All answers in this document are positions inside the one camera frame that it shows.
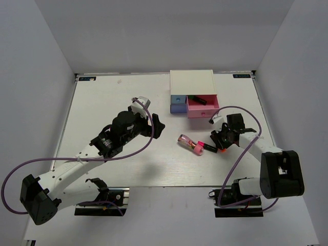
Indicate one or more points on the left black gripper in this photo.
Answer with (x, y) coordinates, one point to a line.
(158, 126)

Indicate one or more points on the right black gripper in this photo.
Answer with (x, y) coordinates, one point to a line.
(217, 135)

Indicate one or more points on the pink cap black highlighter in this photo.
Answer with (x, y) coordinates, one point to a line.
(208, 147)

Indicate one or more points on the small blue drawer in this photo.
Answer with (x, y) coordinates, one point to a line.
(178, 99)

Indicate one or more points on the pink drawer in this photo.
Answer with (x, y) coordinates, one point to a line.
(198, 110)

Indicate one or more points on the green cap black highlighter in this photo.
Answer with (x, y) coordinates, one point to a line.
(197, 99)

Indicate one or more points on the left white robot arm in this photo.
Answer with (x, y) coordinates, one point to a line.
(44, 195)

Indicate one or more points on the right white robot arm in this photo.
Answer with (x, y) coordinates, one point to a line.
(280, 170)

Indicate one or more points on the pink cap clear tube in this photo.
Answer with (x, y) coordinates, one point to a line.
(188, 143)

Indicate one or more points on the large blue-violet drawer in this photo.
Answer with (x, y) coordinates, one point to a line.
(178, 108)

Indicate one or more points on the white drawer cabinet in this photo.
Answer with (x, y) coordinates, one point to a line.
(192, 82)

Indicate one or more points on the right table corner label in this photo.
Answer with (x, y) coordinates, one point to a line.
(241, 76)

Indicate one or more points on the table corner label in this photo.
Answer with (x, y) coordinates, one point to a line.
(241, 76)
(87, 78)

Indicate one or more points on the left table corner label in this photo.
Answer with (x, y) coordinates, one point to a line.
(87, 78)

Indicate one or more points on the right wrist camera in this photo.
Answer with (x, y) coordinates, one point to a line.
(217, 120)

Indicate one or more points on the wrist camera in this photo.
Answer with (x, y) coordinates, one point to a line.
(140, 105)
(217, 120)

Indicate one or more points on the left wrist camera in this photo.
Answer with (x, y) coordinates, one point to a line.
(140, 105)

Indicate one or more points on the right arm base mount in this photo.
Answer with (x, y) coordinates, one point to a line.
(231, 206)

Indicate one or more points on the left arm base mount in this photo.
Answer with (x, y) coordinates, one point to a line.
(109, 202)

